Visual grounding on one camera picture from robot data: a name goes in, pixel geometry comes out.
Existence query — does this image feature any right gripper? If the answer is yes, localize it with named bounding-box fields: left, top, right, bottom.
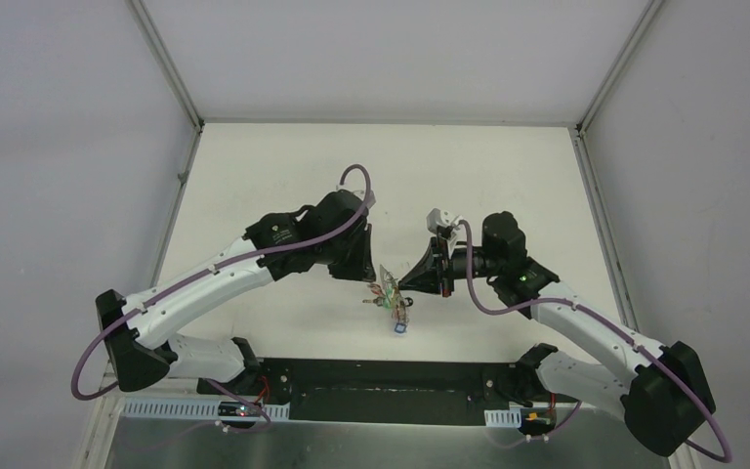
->
left=397, top=234, right=503, bottom=298

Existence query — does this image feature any metal keyring plate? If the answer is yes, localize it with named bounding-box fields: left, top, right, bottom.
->
left=379, top=265, right=414, bottom=329

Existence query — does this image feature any red tag key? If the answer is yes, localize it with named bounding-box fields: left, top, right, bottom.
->
left=363, top=282, right=391, bottom=308

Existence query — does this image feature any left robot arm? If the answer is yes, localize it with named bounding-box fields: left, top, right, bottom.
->
left=95, top=189, right=376, bottom=396

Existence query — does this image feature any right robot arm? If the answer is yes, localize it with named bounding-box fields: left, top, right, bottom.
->
left=398, top=209, right=732, bottom=463

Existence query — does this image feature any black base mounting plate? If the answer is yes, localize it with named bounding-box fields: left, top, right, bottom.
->
left=196, top=357, right=581, bottom=427

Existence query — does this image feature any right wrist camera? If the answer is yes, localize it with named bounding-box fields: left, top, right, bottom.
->
left=426, top=208, right=463, bottom=239

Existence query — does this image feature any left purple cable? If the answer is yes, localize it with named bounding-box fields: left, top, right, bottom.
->
left=70, top=164, right=374, bottom=434

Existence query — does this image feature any purple cable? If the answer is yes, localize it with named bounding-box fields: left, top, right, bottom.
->
left=457, top=220, right=733, bottom=463
left=70, top=164, right=374, bottom=434

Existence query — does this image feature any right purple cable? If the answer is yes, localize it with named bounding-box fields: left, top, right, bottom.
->
left=457, top=220, right=733, bottom=463

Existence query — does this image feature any aluminium front rail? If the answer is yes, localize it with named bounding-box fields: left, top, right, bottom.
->
left=98, top=362, right=683, bottom=411

